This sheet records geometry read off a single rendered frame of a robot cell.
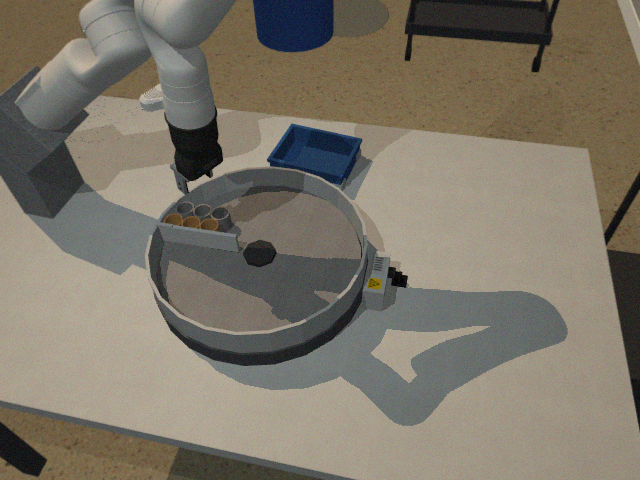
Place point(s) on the bronze bushing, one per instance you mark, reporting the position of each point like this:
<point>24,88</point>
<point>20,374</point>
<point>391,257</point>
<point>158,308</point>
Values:
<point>191,221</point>
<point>174,219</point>
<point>210,224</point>

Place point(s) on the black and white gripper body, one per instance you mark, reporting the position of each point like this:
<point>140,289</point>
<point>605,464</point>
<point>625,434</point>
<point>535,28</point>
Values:
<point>193,129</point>

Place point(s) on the blue square tray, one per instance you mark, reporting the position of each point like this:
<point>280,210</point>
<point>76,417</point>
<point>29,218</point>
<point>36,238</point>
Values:
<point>328,155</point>

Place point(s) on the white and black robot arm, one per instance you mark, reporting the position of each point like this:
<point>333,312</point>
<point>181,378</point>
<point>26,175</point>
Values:
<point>168,30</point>

